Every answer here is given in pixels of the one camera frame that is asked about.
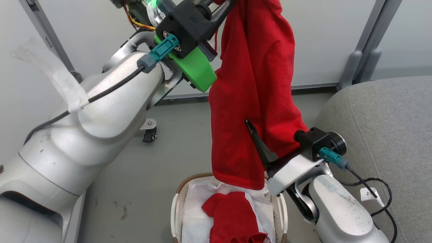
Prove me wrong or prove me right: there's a white paper cable tag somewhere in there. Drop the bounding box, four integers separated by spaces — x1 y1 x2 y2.
359 187 385 207

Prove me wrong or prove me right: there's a white laundry basket brown rim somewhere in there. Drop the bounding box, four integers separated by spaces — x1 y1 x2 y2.
170 172 288 243

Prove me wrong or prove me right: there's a teal left camera connector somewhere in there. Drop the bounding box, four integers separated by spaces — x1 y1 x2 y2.
137 34 179 74

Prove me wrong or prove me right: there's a grey partition post with hinge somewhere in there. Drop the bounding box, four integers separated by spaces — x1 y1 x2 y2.
19 0 83 83

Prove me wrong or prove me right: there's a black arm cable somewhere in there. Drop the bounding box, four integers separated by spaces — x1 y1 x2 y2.
24 65 146 144
337 165 398 243

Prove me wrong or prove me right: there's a white cloth strap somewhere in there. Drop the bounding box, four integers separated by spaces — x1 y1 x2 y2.
10 37 90 113

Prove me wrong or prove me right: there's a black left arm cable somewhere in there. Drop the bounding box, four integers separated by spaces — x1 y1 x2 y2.
24 65 146 144

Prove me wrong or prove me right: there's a white basket liner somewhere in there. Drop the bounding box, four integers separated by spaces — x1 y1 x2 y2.
181 178 276 243

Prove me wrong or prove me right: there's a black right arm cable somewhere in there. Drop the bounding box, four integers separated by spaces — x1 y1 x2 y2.
337 165 398 243

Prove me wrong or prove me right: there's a coloured wire bundle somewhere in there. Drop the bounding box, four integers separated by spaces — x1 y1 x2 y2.
122 4 156 31

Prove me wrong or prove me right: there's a grey fabric sofa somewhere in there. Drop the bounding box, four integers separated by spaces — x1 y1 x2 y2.
314 76 432 243

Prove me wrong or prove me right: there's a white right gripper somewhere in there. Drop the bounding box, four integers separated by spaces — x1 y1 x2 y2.
245 119 325 197

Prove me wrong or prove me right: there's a teal right camera connector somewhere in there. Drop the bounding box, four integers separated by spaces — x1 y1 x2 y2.
318 147 350 170

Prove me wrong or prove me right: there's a short grey partition foot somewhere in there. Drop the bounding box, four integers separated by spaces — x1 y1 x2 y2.
337 51 361 90
358 49 383 82

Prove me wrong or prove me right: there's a plain red garment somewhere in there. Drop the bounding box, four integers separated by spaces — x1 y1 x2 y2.
208 0 308 190

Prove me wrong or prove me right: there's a grey double partition post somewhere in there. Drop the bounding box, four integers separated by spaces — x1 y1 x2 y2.
351 0 403 83

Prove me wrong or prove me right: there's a teal camera connector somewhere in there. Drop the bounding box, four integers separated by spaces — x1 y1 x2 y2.
318 147 350 170
137 34 179 74

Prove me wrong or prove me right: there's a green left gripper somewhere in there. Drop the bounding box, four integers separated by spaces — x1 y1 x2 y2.
155 34 217 92

